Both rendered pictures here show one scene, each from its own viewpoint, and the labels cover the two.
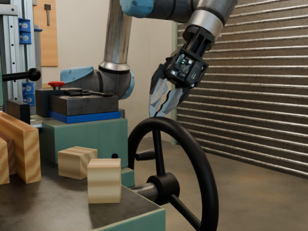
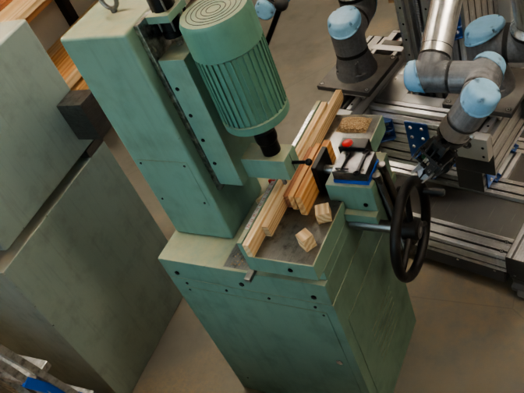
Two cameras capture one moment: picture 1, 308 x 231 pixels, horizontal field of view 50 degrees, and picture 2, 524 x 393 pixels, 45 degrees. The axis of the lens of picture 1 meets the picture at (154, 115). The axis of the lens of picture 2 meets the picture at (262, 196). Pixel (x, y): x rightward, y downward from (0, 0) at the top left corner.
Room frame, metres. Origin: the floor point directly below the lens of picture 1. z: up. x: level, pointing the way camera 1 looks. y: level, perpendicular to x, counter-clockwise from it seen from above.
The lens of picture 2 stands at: (0.07, -1.05, 2.09)
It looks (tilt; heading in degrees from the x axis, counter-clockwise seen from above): 40 degrees down; 78
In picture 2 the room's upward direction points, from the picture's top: 25 degrees counter-clockwise
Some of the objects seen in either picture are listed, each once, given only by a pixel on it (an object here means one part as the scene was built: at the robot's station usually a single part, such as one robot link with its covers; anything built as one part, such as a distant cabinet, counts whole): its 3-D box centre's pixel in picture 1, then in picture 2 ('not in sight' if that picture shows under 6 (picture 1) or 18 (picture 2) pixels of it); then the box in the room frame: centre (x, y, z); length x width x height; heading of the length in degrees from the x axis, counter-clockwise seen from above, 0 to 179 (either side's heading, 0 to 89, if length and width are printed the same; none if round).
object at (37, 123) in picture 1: (36, 126); (332, 169); (0.55, 0.20, 0.95); 0.09 x 0.07 x 0.09; 36
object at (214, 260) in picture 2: not in sight; (269, 224); (0.36, 0.36, 0.76); 0.57 x 0.45 x 0.09; 126
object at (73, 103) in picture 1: (76, 101); (355, 159); (0.60, 0.14, 0.99); 0.13 x 0.11 x 0.06; 36
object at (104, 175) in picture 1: (105, 180); (306, 239); (0.37, 0.06, 0.92); 0.04 x 0.03 x 0.04; 93
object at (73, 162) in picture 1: (78, 162); (323, 213); (0.45, 0.11, 0.92); 0.04 x 0.04 x 0.03; 61
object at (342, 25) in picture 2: not in sight; (347, 30); (0.98, 0.73, 0.98); 0.13 x 0.12 x 0.14; 39
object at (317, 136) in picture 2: not in sight; (306, 157); (0.54, 0.34, 0.92); 0.60 x 0.02 x 0.04; 36
